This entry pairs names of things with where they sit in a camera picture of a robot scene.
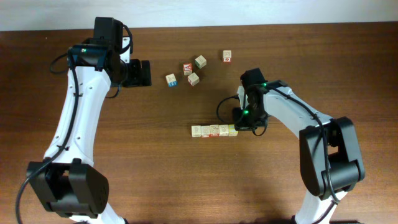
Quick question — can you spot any elephant wooden block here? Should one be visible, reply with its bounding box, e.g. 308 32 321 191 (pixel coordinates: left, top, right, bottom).
210 124 220 137

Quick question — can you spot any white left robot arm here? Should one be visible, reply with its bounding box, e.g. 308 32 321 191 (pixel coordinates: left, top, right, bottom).
24 17 152 223

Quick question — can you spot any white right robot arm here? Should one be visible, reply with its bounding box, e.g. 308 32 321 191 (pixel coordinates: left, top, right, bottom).
233 68 365 223

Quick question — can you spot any plain Y wooden block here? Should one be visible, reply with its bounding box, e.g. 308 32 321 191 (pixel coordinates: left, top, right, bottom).
191 126 201 138

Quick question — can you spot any green framed wooden block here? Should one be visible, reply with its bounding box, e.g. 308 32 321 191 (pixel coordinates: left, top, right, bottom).
195 55 207 69

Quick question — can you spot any number 2 wooden block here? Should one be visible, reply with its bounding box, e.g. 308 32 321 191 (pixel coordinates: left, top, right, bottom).
219 124 229 136

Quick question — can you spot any red framed A block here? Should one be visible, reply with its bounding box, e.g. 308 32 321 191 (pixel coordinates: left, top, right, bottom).
183 63 193 76

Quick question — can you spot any red bottomed far block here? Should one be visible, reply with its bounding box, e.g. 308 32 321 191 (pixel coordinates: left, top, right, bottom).
223 50 232 63

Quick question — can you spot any red sided wooden block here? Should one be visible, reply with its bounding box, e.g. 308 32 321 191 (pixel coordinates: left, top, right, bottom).
201 126 210 138

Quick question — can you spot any yellow framed I block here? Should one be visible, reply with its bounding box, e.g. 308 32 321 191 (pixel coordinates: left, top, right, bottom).
228 124 239 136

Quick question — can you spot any blue framed wooden block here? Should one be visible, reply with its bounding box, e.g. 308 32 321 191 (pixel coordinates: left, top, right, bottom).
165 73 177 87

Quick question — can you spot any plain I wooden block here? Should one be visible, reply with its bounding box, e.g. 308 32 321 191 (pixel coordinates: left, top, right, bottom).
187 73 200 86

